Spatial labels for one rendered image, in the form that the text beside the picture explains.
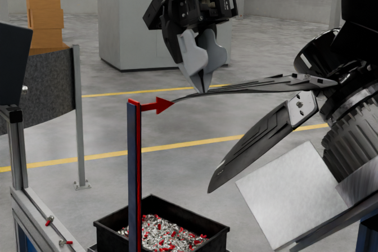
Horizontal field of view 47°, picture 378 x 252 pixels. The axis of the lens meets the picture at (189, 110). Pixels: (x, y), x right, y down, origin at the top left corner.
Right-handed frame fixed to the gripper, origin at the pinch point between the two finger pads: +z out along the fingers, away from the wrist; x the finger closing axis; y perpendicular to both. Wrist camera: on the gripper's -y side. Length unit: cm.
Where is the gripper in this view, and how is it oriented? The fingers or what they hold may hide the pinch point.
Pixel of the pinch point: (198, 85)
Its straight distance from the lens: 64.6
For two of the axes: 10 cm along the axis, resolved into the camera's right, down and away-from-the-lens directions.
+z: 1.7, 9.9, 0.3
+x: 8.0, -1.5, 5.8
